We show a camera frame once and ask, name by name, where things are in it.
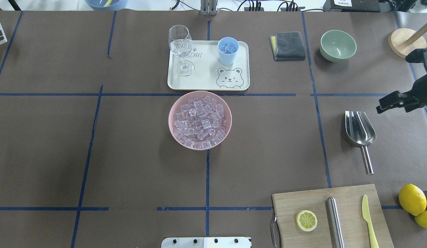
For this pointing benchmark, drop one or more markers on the whole yellow lemon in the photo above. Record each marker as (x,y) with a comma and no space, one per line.
(412,199)

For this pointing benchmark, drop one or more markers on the wooden cutting board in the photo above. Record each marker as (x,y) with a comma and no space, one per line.
(349,204)

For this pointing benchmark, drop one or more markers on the steel ice scoop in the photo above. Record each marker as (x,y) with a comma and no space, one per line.
(361,134)

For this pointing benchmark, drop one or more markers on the light blue plastic cup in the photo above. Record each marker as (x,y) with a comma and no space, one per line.
(227,59)

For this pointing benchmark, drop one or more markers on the grey folded cloth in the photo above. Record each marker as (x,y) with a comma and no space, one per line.
(288,46)

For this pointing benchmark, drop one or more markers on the steel cylinder rod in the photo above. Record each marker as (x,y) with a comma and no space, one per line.
(334,223)

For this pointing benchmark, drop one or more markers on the pile of clear ice cubes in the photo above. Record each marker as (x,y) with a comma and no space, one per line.
(200,121)

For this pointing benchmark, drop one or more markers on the lemon half slice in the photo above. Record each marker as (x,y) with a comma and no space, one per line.
(306,220)

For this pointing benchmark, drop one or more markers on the blue bowl with fork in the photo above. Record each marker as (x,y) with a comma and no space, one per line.
(107,5)

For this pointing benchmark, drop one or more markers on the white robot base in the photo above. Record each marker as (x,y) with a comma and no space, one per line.
(207,242)

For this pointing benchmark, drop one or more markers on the wooden mug tree stand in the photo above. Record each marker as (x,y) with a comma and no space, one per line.
(402,41)

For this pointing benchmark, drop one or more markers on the clear wine glass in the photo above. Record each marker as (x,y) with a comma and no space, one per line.
(181,45)

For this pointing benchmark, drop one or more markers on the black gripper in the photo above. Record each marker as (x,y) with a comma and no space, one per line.
(424,90)

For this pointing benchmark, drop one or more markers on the yellow plastic knife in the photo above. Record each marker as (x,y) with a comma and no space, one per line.
(367,217)

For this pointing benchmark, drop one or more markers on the aluminium frame post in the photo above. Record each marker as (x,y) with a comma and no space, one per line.
(208,7)

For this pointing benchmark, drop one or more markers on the pink bowl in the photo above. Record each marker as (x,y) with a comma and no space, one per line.
(200,120)

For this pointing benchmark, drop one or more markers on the ice cubes in cup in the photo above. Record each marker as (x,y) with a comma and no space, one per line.
(228,48)

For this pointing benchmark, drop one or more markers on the cream bear serving tray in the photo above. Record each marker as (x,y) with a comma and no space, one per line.
(209,74)

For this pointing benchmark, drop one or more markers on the green ceramic bowl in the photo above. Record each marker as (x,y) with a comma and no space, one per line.
(337,46)

